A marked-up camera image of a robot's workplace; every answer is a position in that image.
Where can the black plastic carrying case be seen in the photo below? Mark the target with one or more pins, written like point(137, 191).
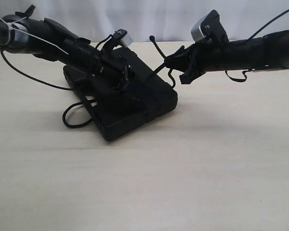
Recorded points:
point(117, 113)

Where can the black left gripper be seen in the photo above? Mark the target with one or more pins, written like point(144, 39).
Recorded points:
point(105, 64)

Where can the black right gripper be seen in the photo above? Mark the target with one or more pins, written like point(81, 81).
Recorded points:
point(192, 61)

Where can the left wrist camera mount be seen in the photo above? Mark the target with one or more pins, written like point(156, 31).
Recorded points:
point(122, 38)

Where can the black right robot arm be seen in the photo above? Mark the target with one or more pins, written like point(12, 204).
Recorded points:
point(267, 53)

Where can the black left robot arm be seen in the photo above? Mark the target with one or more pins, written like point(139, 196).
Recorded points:
point(49, 40)

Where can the white backdrop curtain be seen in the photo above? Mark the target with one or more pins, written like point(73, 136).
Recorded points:
point(167, 20)

